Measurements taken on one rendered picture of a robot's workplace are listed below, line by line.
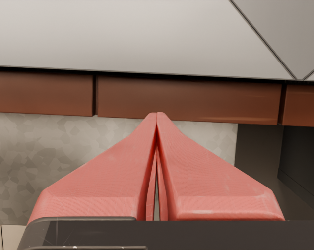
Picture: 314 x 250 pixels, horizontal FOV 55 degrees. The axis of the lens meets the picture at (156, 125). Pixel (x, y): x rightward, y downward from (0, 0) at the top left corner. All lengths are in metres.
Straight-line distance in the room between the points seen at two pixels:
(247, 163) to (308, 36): 0.97
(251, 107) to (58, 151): 0.29
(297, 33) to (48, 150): 0.36
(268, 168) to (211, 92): 0.97
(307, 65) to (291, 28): 0.03
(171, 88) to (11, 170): 0.31
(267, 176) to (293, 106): 0.95
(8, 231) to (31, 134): 0.61
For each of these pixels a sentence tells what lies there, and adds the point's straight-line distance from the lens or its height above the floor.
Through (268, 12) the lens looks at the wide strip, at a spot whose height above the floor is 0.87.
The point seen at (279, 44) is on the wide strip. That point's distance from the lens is 0.27.
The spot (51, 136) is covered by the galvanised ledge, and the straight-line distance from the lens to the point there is 0.47.
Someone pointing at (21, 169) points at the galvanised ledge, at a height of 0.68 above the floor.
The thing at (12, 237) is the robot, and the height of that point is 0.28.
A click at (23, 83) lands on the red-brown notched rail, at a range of 0.32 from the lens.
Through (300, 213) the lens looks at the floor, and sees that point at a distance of 1.37.
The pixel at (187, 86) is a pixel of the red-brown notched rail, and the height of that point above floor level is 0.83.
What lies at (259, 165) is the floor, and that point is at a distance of 1.23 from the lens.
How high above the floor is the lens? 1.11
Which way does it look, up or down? 80 degrees down
